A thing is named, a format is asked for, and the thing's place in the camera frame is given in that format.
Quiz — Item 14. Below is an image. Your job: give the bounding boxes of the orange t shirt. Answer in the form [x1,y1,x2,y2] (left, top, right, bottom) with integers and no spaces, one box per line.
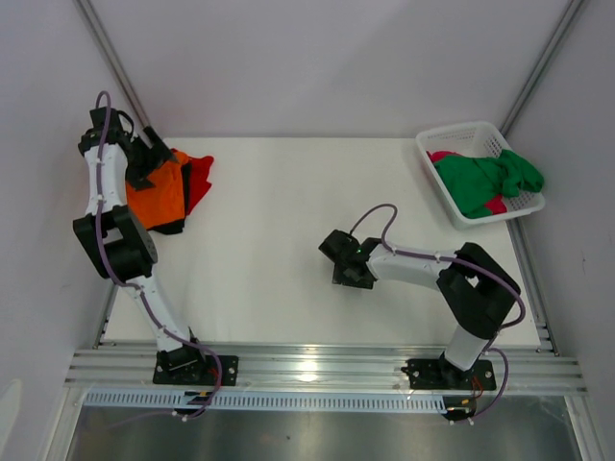
[126,149,188,231]

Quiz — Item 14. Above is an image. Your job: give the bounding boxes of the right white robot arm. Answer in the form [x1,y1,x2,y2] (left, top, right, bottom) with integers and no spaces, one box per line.
[318,230,523,388]

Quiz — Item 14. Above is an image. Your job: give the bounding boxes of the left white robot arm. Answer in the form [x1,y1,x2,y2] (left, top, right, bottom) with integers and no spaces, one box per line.
[72,107,199,353]

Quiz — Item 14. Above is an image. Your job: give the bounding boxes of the red folded t shirt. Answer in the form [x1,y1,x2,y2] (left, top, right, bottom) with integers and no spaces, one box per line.
[182,156,214,216]

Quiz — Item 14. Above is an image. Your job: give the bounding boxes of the black folded t shirt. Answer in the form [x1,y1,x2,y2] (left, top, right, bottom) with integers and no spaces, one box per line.
[152,162,192,235]

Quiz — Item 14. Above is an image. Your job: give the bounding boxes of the green t shirt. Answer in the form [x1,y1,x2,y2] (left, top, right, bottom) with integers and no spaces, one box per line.
[428,150,545,219]

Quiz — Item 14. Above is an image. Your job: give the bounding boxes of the pink t shirt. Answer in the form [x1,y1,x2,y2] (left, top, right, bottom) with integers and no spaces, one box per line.
[428,151,507,219]

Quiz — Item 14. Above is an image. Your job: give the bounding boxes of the white plastic basket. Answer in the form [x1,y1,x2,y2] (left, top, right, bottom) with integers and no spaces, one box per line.
[415,121,546,230]

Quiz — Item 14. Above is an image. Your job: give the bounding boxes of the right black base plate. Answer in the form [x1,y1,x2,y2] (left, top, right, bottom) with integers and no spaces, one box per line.
[401,356,497,391]

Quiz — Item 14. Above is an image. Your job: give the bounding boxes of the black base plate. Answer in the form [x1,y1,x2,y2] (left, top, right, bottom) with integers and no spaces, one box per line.
[153,346,239,386]
[401,356,497,391]

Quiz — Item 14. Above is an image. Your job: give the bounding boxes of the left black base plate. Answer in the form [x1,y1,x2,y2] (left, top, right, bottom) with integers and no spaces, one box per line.
[153,346,239,386]

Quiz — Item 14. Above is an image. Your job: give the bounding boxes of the white slotted cable duct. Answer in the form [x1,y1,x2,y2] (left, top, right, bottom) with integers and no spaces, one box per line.
[84,388,447,414]

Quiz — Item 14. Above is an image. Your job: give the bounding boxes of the aluminium mounting rail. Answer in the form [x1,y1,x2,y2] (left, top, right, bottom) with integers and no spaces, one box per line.
[64,342,588,396]

